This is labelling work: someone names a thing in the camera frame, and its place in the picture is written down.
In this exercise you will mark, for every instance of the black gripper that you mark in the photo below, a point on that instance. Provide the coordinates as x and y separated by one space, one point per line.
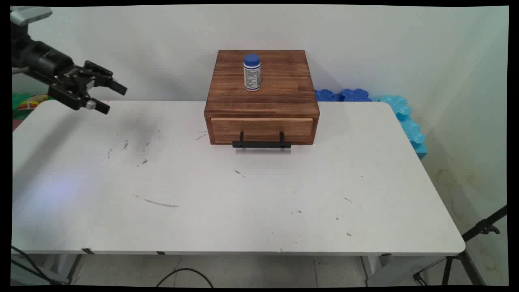
44 61

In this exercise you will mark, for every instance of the green snack bag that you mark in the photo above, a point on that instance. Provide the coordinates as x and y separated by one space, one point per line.
24 104

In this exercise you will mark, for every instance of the white bottle with blue cap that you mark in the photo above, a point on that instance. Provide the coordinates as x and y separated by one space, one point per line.
251 73

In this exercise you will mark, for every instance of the brown wooden drawer box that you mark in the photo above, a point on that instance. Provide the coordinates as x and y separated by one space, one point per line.
263 97

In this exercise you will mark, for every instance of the grey table leg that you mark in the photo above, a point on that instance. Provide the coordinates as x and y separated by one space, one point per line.
76 268

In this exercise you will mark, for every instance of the dark blue foam mat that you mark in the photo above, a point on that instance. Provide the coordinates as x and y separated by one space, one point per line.
342 95

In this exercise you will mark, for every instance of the light blue foam mat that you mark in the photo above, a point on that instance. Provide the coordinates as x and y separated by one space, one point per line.
407 121

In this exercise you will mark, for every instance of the white table leg panel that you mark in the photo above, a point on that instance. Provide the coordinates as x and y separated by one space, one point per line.
401 271

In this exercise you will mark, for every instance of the black tripod stand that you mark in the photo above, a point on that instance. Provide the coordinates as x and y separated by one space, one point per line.
466 251

